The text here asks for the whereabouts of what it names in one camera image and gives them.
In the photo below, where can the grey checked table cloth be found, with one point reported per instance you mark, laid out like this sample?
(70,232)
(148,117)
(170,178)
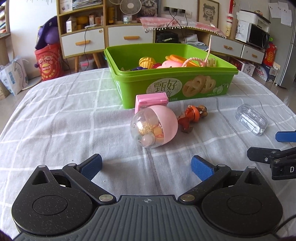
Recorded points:
(69,119)

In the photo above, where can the framed cartoon girl picture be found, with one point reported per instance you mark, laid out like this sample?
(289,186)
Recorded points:
(208,12)

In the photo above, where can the pink toy box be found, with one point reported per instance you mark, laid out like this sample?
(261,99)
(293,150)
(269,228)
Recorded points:
(145,100)

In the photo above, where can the black bag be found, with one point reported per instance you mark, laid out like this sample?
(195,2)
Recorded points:
(166,37)

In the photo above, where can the orange toy pot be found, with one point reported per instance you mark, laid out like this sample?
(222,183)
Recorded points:
(181,60)

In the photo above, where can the clear plastic case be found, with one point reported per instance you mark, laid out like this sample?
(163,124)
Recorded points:
(250,118)

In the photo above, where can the long wooden tv cabinet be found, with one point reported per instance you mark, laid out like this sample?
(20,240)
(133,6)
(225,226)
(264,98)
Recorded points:
(123,34)

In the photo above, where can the pink toy piece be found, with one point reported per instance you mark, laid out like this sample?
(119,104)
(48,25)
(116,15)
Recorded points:
(170,64)

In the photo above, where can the green plastic bin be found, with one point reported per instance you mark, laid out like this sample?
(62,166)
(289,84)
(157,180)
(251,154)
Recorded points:
(179,83)

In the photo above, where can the pink checked cloth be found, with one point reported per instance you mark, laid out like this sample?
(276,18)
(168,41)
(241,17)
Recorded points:
(158,23)

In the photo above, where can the red snack bucket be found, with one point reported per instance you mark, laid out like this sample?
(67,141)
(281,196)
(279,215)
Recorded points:
(49,61)

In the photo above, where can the wooden shelf cabinet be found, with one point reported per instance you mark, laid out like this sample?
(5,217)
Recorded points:
(81,26)

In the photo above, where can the small white desk fan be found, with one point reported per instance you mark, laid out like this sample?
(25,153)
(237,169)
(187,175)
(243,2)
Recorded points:
(129,8)

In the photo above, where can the white paper shopping bag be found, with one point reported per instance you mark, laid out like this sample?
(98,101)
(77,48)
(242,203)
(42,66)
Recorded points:
(14,76)

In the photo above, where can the purple toy grapes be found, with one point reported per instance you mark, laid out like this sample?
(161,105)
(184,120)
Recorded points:
(139,68)

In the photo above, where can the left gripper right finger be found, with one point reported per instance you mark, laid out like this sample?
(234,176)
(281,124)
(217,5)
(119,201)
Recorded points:
(211,177)

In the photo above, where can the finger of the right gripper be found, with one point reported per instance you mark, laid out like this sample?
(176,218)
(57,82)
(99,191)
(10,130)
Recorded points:
(288,136)

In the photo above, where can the orange brown toy figure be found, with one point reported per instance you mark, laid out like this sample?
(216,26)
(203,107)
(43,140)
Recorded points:
(192,114)

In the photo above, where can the framed cat picture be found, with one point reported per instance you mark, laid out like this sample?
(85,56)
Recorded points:
(149,8)

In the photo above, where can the purple plush toy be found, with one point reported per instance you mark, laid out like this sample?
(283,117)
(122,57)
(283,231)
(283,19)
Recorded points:
(48,34)

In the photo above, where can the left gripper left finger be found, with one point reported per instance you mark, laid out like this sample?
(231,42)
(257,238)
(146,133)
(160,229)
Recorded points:
(80,176)

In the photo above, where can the white colourful toy box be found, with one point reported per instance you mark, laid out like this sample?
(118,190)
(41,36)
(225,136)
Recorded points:
(243,66)

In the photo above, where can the pink capsule toy ball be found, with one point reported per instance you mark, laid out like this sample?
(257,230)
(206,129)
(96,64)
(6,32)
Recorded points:
(154,126)

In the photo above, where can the toy corn cob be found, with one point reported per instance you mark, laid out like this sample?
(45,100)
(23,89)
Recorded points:
(146,62)

